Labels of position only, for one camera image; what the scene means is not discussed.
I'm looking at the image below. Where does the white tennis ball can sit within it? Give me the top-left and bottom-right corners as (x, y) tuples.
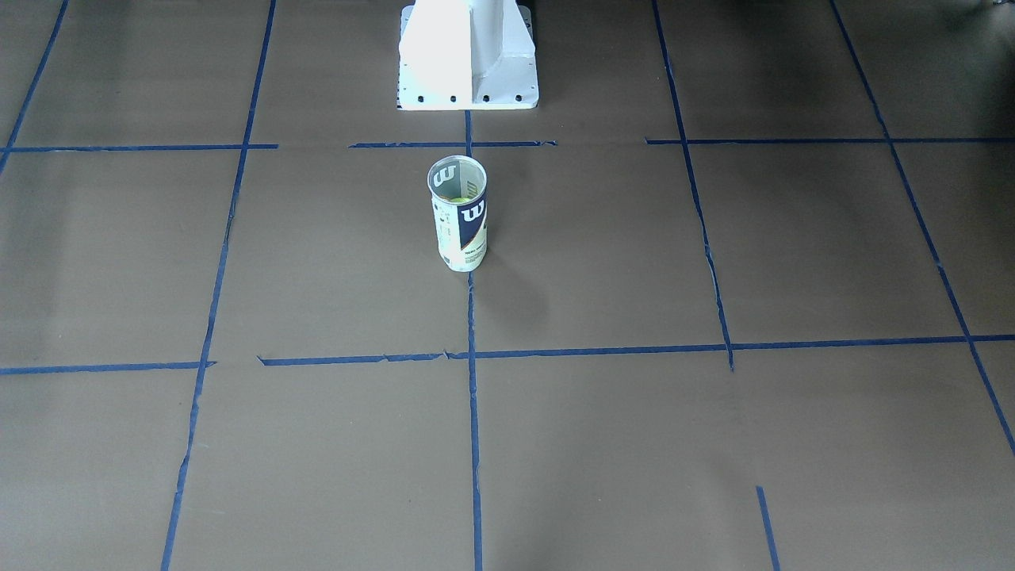
(427, 155), (487, 274)

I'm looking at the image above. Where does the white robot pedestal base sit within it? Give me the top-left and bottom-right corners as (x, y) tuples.
(396, 1), (540, 111)

